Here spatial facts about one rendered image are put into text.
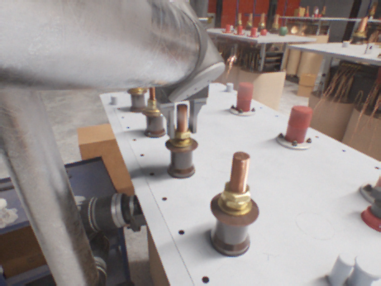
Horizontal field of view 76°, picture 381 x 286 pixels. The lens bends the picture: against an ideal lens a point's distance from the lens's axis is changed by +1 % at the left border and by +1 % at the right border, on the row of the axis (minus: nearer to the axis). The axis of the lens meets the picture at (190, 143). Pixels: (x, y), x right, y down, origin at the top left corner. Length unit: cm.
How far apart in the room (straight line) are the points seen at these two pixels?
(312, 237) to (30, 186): 60
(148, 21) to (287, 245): 50
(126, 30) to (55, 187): 48
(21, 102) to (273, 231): 56
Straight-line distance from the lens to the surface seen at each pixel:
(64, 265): 73
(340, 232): 66
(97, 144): 193
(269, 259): 55
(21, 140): 56
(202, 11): 57
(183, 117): 64
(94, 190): 151
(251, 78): 313
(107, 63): 17
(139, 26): 19
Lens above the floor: 178
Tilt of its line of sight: 28 degrees down
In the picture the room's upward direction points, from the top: 2 degrees clockwise
